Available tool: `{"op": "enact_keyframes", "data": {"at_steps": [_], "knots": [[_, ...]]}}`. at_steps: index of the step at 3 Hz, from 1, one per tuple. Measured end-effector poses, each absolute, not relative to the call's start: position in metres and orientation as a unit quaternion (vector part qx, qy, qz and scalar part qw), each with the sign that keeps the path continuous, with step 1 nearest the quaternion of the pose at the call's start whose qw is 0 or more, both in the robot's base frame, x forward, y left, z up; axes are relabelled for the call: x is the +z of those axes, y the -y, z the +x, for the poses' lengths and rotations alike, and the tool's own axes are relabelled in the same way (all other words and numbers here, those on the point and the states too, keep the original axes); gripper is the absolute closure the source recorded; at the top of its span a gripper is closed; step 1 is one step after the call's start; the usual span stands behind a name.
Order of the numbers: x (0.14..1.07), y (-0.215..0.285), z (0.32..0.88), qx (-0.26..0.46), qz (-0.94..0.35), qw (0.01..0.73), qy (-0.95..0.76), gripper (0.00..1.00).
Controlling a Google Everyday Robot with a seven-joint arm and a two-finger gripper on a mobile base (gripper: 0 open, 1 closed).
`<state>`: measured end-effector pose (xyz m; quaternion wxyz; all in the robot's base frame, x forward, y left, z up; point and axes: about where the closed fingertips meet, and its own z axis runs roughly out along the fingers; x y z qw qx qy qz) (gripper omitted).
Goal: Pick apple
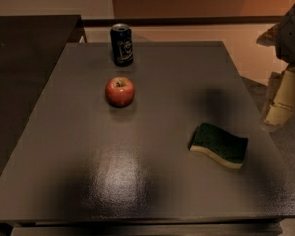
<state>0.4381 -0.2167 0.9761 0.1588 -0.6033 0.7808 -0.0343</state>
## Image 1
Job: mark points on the dark blue soda can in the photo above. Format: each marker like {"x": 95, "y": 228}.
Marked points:
{"x": 121, "y": 41}

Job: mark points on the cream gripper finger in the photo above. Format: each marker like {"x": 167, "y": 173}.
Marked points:
{"x": 280, "y": 98}
{"x": 268, "y": 38}

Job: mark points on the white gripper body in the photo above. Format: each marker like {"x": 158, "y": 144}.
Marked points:
{"x": 292, "y": 38}

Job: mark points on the green yellow sponge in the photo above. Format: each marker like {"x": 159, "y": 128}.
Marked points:
{"x": 219, "y": 145}

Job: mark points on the red apple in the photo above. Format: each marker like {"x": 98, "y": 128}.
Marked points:
{"x": 120, "y": 91}

